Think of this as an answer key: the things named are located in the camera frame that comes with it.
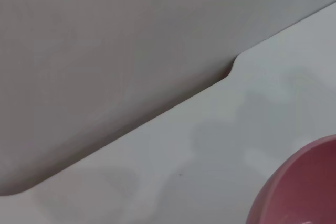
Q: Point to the pink bowl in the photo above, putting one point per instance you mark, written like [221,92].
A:
[302,182]

